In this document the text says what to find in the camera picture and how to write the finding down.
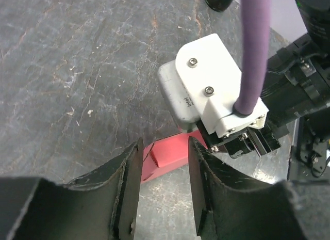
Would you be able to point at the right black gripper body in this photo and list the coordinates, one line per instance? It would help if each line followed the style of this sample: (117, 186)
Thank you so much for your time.
(262, 141)

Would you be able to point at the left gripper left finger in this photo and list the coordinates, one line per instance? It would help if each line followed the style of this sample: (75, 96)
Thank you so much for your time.
(100, 204)

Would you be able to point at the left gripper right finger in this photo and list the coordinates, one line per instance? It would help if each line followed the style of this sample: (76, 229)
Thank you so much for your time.
(228, 204)

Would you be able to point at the pink paper box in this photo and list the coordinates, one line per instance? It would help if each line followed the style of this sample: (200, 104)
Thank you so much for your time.
(166, 155)

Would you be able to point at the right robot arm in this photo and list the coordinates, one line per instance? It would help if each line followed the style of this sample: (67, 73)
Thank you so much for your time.
(296, 89)

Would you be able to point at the cola glass bottle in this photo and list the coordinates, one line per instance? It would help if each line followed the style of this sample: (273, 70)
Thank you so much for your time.
(218, 5)

